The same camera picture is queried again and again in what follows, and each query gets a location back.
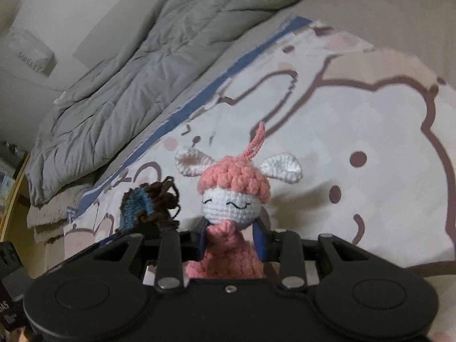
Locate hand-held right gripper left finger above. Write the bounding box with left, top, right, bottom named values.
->
left=93, top=219, right=208, bottom=293

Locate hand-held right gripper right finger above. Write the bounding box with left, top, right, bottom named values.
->
left=251, top=221, right=367, bottom=291

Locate pink crochet bunny doll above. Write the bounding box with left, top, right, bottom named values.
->
left=174, top=122, right=303, bottom=280

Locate dark blue crochet heart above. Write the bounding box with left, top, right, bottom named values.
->
left=116, top=175, right=182, bottom=237

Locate printed bear blanket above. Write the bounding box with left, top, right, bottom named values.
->
left=64, top=15, right=456, bottom=278

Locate grey quilt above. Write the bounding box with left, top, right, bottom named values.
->
left=27, top=0, right=371, bottom=207

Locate white plastic packet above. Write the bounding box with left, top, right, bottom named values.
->
left=5, top=28, right=56, bottom=77

